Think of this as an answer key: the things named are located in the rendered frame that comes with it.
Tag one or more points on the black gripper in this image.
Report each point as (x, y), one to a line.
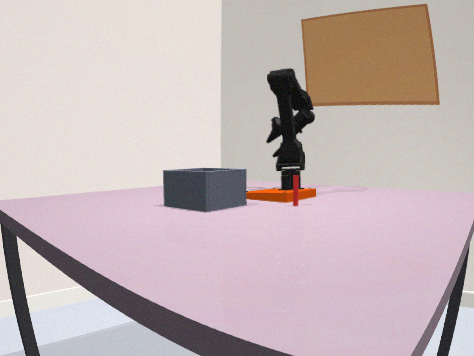
(273, 135)

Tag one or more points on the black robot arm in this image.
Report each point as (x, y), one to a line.
(290, 96)

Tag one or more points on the red peg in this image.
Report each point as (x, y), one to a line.
(295, 190)

